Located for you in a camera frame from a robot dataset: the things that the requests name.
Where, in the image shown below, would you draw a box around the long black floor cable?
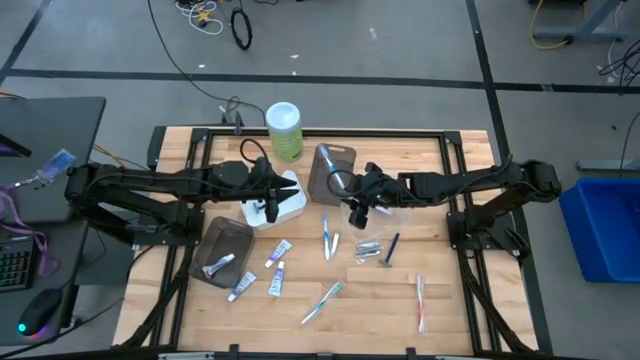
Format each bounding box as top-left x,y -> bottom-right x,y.
146,0 -> 267,125

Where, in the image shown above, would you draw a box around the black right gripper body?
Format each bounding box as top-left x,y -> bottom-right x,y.
352,163 -> 401,207

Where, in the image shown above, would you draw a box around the black desk monitor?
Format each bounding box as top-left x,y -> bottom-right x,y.
0,132 -> 32,159

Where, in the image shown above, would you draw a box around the grey stand foot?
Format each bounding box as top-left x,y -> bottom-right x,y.
532,0 -> 631,44

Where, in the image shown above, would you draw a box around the grey floor bar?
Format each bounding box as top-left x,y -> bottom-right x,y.
577,158 -> 640,173

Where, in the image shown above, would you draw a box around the blue white toothbrush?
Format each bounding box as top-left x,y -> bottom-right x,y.
321,212 -> 332,262
318,144 -> 347,192

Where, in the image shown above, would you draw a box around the white cable bundle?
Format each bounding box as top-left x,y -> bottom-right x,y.
174,0 -> 225,36

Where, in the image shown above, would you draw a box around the green white toothbrush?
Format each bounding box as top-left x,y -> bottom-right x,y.
299,280 -> 345,326

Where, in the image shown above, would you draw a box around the coiled black cable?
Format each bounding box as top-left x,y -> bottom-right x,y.
229,7 -> 254,51

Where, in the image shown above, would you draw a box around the badge with purple lanyard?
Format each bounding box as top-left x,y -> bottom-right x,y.
0,148 -> 77,279

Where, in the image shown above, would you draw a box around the red white toothbrush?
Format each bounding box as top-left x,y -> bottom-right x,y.
415,273 -> 428,336

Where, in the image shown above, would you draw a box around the white plastic bin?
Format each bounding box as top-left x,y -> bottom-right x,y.
239,169 -> 308,232

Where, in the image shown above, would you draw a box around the clear plastic bin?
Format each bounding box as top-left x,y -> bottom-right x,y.
341,199 -> 414,242

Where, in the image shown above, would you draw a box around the green wipes canister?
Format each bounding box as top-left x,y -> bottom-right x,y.
264,101 -> 305,164

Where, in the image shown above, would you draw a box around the blue plastic tub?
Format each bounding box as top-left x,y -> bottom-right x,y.
558,177 -> 640,285

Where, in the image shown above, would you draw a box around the smoky grey plastic bin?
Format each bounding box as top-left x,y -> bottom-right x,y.
306,143 -> 358,207
188,215 -> 255,290

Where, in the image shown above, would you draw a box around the black keyboard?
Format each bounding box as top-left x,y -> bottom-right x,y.
0,234 -> 36,294

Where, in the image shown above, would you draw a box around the yellow floor cable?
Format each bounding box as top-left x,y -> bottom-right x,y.
529,0 -> 571,51

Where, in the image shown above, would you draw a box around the grey desk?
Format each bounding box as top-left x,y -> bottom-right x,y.
0,96 -> 107,346

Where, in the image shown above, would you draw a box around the black aluminium table frame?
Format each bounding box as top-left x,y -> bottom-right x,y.
112,124 -> 554,360

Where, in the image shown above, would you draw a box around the black computer mouse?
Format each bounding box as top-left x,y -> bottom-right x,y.
17,288 -> 64,337

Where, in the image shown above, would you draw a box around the small white toothpaste tube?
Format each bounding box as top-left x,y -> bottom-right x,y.
227,271 -> 258,303
267,260 -> 286,298
264,238 -> 293,269
202,253 -> 236,280

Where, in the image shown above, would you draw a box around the black floor cables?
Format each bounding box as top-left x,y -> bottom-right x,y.
597,39 -> 640,96

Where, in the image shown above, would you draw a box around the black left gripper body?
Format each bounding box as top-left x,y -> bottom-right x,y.
252,164 -> 282,205

